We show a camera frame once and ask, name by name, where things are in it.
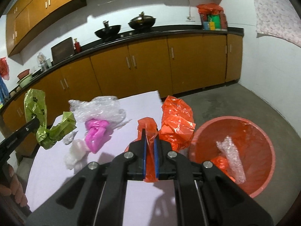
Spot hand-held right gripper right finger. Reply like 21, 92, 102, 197
154, 137, 274, 226

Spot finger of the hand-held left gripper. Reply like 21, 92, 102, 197
5, 118, 40, 144

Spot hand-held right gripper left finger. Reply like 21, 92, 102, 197
25, 128, 147, 226

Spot olive paw print bag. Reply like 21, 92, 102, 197
24, 89, 78, 150

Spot orange plastic bag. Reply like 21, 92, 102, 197
137, 95, 196, 183
0, 57, 9, 80
210, 155, 236, 182

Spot clear bubble wrap sheet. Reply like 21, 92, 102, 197
216, 136, 246, 185

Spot red plastic trash bin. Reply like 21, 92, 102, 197
188, 116, 276, 199

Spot person's left hand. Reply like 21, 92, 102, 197
0, 163, 28, 208

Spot blue cloth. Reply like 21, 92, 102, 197
0, 77, 9, 104

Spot green plastic basin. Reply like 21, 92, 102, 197
17, 73, 33, 88

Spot pink plastic bag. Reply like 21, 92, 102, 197
84, 119, 111, 154

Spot red plastic basin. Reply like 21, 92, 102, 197
17, 69, 31, 79

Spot white plastic bag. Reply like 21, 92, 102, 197
63, 131, 90, 170

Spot hanging orange plastic bag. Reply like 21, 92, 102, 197
0, 57, 9, 80

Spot crumpled clear bubble wrap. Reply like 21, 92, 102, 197
68, 95, 126, 130

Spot clear glass jar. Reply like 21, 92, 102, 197
37, 52, 51, 72

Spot dark wooden cutting board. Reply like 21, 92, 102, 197
51, 37, 75, 65

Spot wooden base cabinets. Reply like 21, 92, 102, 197
0, 33, 243, 158

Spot built-in gas stove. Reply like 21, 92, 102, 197
117, 29, 152, 37

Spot open black wok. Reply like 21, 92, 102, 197
94, 20, 122, 39

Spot black kitchen countertop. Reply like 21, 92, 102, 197
0, 27, 245, 113

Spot black wok with lid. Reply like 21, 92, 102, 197
127, 11, 157, 30

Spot blue yellow box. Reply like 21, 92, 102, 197
202, 21, 216, 31

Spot orange bag over bottles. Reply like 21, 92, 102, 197
197, 3, 224, 16

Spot floral curtain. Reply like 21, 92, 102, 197
247, 0, 301, 48

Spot wooden wall cabinets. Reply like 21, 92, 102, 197
6, 0, 87, 57

